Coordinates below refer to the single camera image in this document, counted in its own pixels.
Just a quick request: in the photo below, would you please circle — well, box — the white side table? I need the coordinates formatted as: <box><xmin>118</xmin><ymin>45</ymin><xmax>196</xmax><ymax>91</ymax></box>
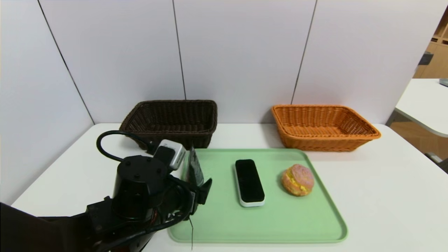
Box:
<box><xmin>395</xmin><ymin>79</ymin><xmax>448</xmax><ymax>138</ymax></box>

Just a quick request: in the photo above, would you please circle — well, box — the wooden shelf cabinet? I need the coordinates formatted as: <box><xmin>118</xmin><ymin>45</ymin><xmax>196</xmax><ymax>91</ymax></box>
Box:
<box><xmin>413</xmin><ymin>7</ymin><xmax>448</xmax><ymax>79</ymax></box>

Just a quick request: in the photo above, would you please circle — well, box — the black left wrist camera cable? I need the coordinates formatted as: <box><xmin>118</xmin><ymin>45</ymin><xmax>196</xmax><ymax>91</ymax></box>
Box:
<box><xmin>96</xmin><ymin>130</ymin><xmax>156</xmax><ymax>163</ymax></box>

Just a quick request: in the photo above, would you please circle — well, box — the pink and yellow bread bun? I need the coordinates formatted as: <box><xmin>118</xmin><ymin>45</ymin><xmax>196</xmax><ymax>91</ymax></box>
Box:
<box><xmin>281</xmin><ymin>164</ymin><xmax>315</xmax><ymax>196</ymax></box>

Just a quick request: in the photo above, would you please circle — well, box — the orange wicker basket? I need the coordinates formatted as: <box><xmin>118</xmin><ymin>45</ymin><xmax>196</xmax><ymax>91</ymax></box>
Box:
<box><xmin>272</xmin><ymin>105</ymin><xmax>381</xmax><ymax>152</ymax></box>

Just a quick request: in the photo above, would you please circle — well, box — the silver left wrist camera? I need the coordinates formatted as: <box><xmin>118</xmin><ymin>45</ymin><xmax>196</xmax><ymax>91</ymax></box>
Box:
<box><xmin>153</xmin><ymin>139</ymin><xmax>187</xmax><ymax>171</ymax></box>

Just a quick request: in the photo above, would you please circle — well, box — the light green plastic tray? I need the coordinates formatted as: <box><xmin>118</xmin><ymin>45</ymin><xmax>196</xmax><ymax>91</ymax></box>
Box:
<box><xmin>168</xmin><ymin>148</ymin><xmax>348</xmax><ymax>244</ymax></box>

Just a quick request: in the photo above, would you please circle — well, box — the dark brown wicker basket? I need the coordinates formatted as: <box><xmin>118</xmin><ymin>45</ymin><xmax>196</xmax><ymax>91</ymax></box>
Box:
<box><xmin>119</xmin><ymin>100</ymin><xmax>218</xmax><ymax>151</ymax></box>

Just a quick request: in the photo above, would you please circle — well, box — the black felt whiteboard eraser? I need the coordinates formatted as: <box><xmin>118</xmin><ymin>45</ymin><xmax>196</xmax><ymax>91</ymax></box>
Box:
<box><xmin>234</xmin><ymin>159</ymin><xmax>266</xmax><ymax>207</ymax></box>

